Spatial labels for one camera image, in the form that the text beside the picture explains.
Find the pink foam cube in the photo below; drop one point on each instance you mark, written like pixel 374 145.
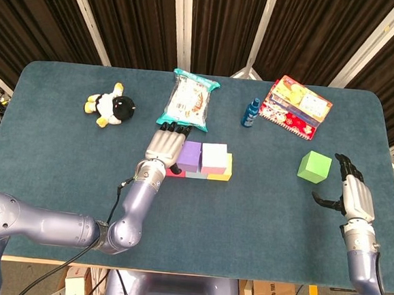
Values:
pixel 214 155

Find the teal carpet table mat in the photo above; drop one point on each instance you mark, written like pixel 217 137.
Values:
pixel 211 230

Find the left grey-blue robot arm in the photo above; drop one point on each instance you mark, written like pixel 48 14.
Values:
pixel 57 225

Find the red spiral notebook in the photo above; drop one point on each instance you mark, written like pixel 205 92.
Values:
pixel 287 122

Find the green foam cube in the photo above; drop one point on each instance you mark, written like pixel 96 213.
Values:
pixel 315 167

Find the yellow foam cube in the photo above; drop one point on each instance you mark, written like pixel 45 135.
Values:
pixel 227 172

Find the white brown cardboard box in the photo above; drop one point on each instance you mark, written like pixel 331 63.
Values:
pixel 75 286

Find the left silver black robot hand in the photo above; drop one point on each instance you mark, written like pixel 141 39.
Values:
pixel 164 146

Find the yellow blue carton box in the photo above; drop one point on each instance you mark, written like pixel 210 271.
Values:
pixel 303 98

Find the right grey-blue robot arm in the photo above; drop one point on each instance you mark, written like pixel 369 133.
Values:
pixel 365 270

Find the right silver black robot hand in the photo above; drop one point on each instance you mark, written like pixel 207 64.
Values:
pixel 358 198

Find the red foam cube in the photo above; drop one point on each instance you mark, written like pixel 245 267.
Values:
pixel 174 173

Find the black white penguin plush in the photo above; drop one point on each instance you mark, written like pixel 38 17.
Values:
pixel 118 107

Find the teal clear snack bag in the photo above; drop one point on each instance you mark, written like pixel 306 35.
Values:
pixel 187 102

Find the blue spray bottle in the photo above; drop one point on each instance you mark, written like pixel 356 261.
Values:
pixel 251 114

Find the light blue foam cube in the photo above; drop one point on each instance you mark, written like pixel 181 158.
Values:
pixel 196 175

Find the purple foam cube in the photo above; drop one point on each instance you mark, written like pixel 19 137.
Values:
pixel 189 155

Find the grey-blue robot torso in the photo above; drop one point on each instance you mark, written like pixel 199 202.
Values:
pixel 172 292

